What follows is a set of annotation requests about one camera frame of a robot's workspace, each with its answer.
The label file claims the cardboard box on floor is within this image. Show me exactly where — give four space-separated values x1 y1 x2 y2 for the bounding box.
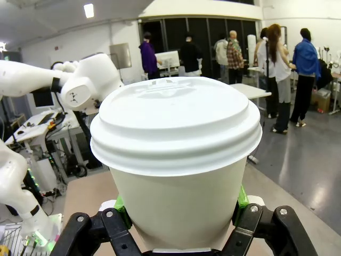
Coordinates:
310 89 332 113

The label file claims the ceiling light panel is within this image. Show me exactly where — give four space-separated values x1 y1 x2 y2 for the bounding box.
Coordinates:
83 3 95 19

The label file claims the white equipment desk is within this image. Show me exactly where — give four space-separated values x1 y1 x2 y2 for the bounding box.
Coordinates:
4 108 93 191

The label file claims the long-haired person in white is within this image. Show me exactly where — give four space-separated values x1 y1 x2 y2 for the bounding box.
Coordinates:
266 23 294 134

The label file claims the white side table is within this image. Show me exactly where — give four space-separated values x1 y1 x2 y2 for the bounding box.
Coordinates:
229 83 272 107

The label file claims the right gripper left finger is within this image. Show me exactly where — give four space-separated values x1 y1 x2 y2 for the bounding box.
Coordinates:
49 196 142 256

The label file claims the grey wall panel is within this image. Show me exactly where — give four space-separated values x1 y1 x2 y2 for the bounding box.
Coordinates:
109 43 133 69

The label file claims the person in blue top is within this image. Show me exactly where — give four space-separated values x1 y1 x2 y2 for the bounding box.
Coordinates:
289 28 322 127

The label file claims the person in plaid shirt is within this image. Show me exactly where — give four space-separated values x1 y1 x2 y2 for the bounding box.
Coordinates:
226 30 245 85

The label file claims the person in purple hoodie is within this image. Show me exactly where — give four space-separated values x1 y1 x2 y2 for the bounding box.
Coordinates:
137 31 163 80

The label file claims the white plastic cup lid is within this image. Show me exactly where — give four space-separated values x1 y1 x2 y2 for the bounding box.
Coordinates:
90 76 263 177

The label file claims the dark-haired person in white shirt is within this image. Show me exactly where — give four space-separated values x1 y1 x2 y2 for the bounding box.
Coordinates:
254 27 279 119

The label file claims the person in white jacket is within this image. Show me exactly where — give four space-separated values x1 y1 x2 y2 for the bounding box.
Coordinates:
214 33 229 82

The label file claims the white paper cup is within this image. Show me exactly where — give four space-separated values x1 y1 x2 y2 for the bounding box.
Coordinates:
109 157 248 251

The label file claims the person in black clothes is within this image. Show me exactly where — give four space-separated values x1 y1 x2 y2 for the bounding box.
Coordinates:
180 32 203 77

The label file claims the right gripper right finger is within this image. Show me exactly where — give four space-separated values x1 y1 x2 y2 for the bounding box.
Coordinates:
222 185 319 256

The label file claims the black stand pole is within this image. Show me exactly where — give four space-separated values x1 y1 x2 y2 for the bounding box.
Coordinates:
262 37 270 126

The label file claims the black computer monitor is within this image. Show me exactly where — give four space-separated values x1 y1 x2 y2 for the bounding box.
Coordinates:
32 90 55 108

